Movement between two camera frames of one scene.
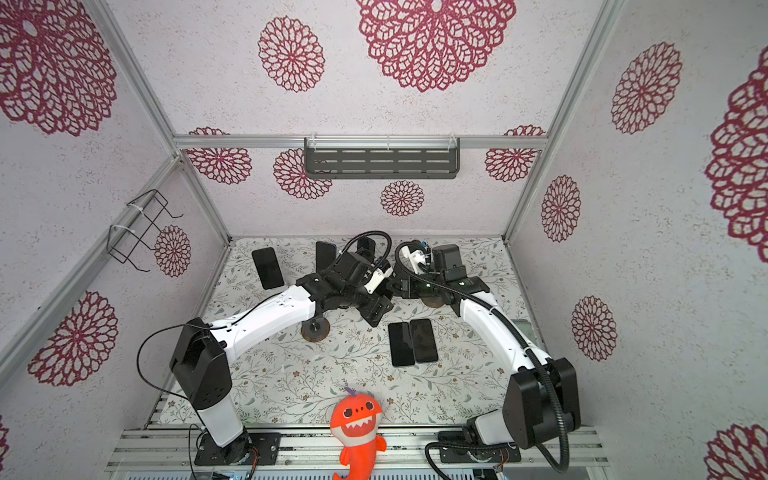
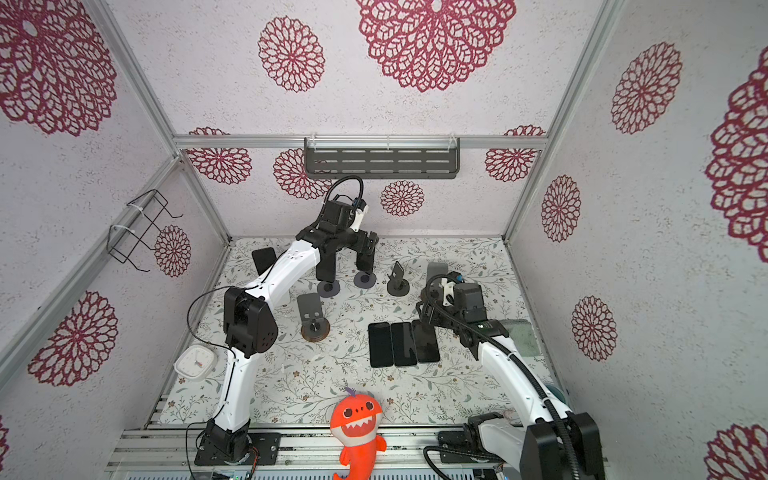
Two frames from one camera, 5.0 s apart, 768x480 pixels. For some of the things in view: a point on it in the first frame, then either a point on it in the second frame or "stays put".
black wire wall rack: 123,245 stays put
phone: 400,344 stays put
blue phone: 424,341 stays put
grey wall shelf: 382,157 stays put
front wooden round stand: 315,329 stays put
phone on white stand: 268,267 stays put
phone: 374,308 to 380,344
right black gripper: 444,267 to 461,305
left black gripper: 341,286 to 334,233
